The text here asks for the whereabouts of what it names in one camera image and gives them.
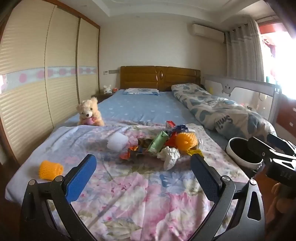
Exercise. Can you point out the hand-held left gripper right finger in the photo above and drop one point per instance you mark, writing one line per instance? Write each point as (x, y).
(205, 176)

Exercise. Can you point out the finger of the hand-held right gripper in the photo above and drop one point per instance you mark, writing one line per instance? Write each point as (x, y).
(277, 140)
(261, 148)

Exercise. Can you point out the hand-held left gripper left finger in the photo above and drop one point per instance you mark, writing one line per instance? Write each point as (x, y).
(81, 178)

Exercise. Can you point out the white round trash bin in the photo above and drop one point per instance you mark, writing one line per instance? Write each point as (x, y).
(245, 165)

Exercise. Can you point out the yellow wrapper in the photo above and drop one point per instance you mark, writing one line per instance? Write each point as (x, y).
(194, 151)

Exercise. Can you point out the small orange foam net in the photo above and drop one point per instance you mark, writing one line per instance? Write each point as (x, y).
(50, 170)

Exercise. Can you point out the large orange foam net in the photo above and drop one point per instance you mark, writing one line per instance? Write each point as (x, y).
(185, 140)

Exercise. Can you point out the white tissue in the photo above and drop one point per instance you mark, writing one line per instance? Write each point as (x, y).
(168, 155)

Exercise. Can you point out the red snack wrapper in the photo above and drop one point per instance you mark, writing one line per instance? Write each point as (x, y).
(172, 138)

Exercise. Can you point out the white foam block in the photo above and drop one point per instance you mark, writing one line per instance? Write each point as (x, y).
(118, 141)

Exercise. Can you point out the blue snack wrapper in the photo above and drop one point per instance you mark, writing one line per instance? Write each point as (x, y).
(179, 128)

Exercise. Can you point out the orange candy wrapper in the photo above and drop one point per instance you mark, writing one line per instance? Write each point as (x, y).
(131, 150)

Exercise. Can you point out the green snack packet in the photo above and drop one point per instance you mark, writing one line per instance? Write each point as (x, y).
(157, 142)

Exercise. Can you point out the small red box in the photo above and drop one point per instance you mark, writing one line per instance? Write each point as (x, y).
(170, 124)

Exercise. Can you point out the dark green snack wrapper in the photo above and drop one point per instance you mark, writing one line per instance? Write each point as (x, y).
(144, 141)

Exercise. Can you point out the person's right hand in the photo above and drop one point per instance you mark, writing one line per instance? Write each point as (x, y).
(278, 191)

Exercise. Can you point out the red-brown dresser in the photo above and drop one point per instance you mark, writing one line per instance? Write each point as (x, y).
(286, 115)

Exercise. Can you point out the beige teddy bear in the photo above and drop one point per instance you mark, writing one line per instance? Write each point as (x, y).
(87, 111)

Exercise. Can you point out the white and blue duvet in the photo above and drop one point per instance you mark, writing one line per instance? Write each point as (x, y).
(208, 104)

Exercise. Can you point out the dark wooden nightstand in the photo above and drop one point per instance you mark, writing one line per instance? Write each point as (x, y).
(103, 97)

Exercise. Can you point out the beige sliding-door wardrobe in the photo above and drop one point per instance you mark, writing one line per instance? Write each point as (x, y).
(34, 104)

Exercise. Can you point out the white rabbit toy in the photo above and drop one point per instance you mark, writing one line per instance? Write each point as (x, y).
(107, 90)

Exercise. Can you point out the bed with blue sheet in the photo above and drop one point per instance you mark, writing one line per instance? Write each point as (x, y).
(143, 106)

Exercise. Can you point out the grey patterned curtain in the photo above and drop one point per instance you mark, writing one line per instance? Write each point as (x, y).
(242, 53)

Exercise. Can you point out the blue patterned pillow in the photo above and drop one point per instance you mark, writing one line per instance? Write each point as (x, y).
(141, 91)

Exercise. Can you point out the red window valance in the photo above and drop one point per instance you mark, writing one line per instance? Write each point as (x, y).
(268, 25)

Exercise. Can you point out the wooden headboard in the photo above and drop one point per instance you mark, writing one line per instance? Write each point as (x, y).
(143, 77)

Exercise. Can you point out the white air conditioner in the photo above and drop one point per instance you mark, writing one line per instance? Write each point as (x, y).
(205, 32)

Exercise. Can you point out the cream wall-mounted device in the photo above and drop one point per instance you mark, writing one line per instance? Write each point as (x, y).
(261, 96)

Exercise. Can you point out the grey mesh bed rail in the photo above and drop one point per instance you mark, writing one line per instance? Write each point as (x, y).
(231, 82)

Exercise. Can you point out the wall switch panel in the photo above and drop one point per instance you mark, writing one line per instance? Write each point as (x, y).
(106, 73)

